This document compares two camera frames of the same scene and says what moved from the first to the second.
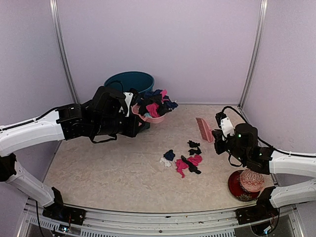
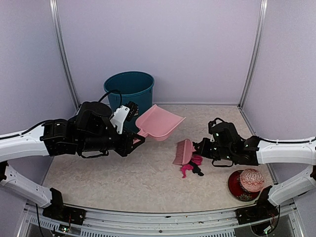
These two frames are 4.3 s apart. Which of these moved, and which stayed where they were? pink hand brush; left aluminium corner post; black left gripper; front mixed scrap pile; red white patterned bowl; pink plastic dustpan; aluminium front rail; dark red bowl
Moved: black left gripper; pink plastic dustpan; pink hand brush
Stayed: left aluminium corner post; front mixed scrap pile; red white patterned bowl; dark red bowl; aluminium front rail
